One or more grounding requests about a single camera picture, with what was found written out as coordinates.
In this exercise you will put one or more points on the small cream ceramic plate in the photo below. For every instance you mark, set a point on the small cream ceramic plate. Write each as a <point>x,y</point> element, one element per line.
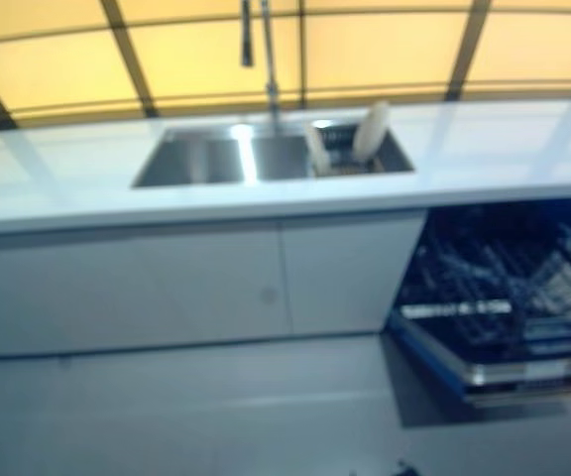
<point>318,149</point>

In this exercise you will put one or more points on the large cream ceramic plate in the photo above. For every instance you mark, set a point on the large cream ceramic plate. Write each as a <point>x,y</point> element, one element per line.
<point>371,129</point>

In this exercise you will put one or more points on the narrow white cabinet door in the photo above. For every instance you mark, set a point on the narrow white cabinet door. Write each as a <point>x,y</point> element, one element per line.
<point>345,268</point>

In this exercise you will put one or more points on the black sink dish rack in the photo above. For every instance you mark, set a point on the black sink dish rack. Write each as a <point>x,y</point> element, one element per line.
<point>339,149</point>

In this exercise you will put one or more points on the stainless steel kitchen sink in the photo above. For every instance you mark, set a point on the stainless steel kitchen sink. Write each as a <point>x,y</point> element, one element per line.
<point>191,158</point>

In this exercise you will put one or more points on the chrome pull-down faucet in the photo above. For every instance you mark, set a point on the chrome pull-down faucet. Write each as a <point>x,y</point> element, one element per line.
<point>271,89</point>

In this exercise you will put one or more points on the yellow backlit dark-framed window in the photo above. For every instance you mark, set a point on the yellow backlit dark-framed window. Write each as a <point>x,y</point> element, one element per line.
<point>191,54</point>

